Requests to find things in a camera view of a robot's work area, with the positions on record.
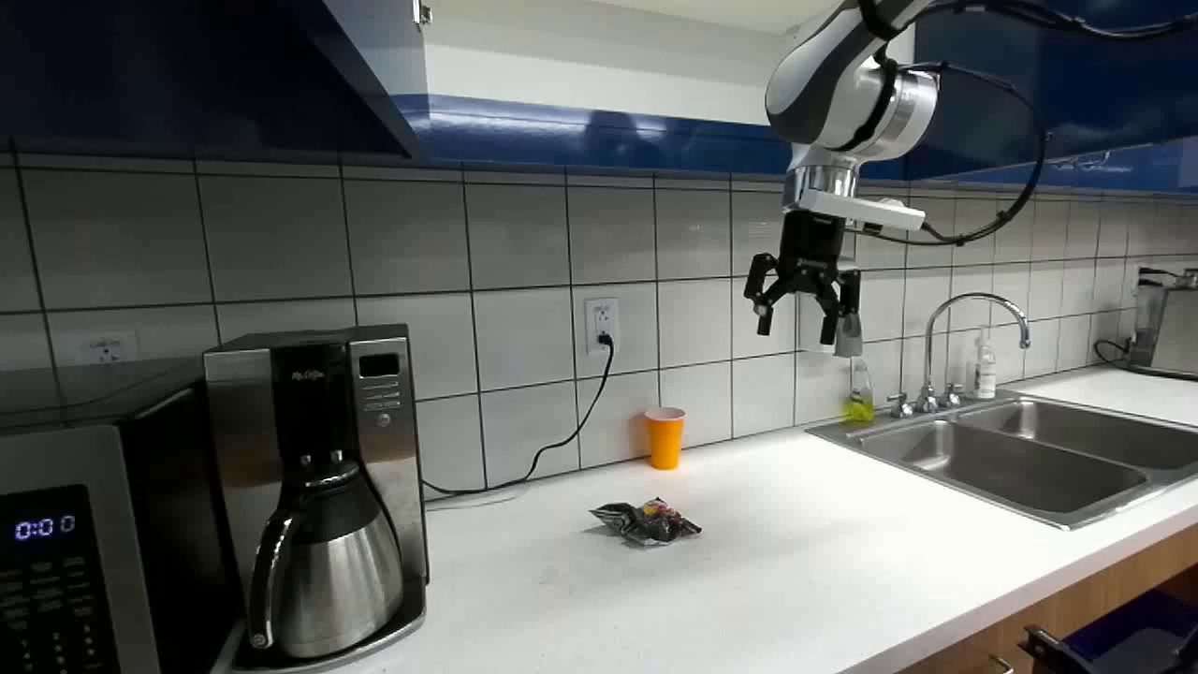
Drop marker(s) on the small white bottle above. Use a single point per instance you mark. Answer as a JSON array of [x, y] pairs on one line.
[[986, 372]]

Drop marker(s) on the orange plastic cup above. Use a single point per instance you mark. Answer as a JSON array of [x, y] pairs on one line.
[[664, 439]]

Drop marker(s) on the steel black coffee maker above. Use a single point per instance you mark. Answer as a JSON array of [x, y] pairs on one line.
[[376, 424]]

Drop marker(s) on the wooden base cabinet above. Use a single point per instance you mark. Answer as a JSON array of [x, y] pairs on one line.
[[1126, 578]]

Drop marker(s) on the yellow-green dish soap bottle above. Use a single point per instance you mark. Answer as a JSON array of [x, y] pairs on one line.
[[858, 401]]

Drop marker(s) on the chrome gooseneck faucet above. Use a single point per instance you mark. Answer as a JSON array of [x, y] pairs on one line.
[[986, 296]]

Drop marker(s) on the dark blue bin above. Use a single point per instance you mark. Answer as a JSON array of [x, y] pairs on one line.
[[1137, 635]]

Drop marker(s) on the white wall soap dispenser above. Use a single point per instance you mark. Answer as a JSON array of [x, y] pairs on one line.
[[809, 327]]

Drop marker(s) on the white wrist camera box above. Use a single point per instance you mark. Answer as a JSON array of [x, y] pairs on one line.
[[894, 215]]

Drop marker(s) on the steel black microwave oven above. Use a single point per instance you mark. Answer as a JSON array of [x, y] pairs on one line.
[[78, 547]]

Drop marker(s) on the blue cabinet door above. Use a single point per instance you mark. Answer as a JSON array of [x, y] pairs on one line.
[[189, 68], [1126, 89]]

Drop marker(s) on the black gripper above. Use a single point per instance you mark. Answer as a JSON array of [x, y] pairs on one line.
[[814, 250]]

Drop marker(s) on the black snack packet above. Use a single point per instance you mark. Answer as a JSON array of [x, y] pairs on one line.
[[646, 522]]

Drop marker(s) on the empty white wall outlet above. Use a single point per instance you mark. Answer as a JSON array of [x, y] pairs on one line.
[[111, 349]]

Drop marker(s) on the blue white wall cabinet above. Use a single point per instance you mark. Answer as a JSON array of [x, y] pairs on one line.
[[562, 135]]

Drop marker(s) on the white wall outlet with plug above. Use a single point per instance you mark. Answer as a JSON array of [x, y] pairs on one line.
[[601, 321]]

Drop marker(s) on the stainless steel coffee carafe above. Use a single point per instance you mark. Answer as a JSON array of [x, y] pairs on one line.
[[331, 582]]

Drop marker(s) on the silver countertop appliance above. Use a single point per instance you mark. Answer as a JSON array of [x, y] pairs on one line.
[[1156, 314]]

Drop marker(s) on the stainless steel double sink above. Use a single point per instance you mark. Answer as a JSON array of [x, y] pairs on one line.
[[1036, 464]]

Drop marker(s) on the metal cabinet hinge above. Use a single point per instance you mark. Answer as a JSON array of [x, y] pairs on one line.
[[421, 14]]

